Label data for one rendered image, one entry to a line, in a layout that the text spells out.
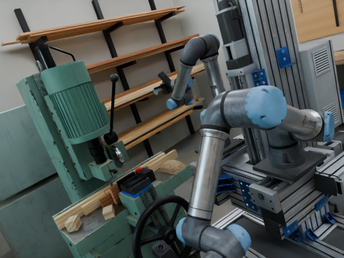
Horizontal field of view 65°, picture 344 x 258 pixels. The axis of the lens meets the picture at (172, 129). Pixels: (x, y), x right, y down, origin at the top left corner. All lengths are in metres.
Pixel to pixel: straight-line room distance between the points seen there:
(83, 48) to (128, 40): 0.75
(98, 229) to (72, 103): 0.49
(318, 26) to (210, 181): 3.27
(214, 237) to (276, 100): 0.41
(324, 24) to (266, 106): 3.17
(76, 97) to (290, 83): 1.02
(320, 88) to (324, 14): 2.34
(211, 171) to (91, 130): 0.53
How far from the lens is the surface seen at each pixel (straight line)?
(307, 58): 1.54
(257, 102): 0.75
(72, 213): 1.24
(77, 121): 1.11
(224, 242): 0.75
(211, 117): 0.84
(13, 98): 3.45
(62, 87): 1.11
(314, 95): 1.58
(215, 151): 0.83
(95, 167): 1.23
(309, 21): 3.93
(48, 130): 1.34
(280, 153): 1.24
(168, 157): 1.42
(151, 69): 4.37
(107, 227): 1.12
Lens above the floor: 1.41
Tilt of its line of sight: 15 degrees down
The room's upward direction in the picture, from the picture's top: 19 degrees counter-clockwise
